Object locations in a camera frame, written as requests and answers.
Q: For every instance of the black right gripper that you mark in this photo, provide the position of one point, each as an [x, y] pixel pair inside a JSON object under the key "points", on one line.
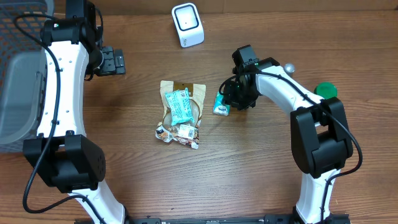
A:
{"points": [[237, 101]]}

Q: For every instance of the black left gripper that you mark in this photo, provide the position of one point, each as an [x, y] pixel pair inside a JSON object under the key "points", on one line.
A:
{"points": [[115, 65]]}

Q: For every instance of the teal small carton box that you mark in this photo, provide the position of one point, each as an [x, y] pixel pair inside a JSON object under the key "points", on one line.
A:
{"points": [[219, 107]]}

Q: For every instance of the brown Pantree snack packet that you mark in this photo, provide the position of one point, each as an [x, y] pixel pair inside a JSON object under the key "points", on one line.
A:
{"points": [[197, 94]]}

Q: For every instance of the clear plastic container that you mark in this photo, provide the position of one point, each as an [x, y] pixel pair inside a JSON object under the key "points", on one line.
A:
{"points": [[289, 69]]}

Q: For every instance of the teal white snack packet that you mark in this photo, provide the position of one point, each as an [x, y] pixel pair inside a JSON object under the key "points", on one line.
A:
{"points": [[179, 104]]}

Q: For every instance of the brown white snack wrapper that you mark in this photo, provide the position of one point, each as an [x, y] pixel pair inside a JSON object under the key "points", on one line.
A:
{"points": [[183, 133]]}

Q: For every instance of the green lid spice jar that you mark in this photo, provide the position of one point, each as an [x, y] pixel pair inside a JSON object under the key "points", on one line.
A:
{"points": [[326, 89]]}

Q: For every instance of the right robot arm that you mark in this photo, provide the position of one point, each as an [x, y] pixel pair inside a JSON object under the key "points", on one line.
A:
{"points": [[319, 135]]}

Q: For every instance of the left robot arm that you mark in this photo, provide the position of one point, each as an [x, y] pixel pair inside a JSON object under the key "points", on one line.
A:
{"points": [[61, 154]]}

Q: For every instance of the white barcode scanner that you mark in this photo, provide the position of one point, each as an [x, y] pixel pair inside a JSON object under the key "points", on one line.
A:
{"points": [[188, 25]]}

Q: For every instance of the grey plastic mesh basket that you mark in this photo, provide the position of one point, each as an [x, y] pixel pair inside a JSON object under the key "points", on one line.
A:
{"points": [[23, 70]]}

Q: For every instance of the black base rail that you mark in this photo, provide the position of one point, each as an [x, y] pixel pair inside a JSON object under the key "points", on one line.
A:
{"points": [[211, 220]]}

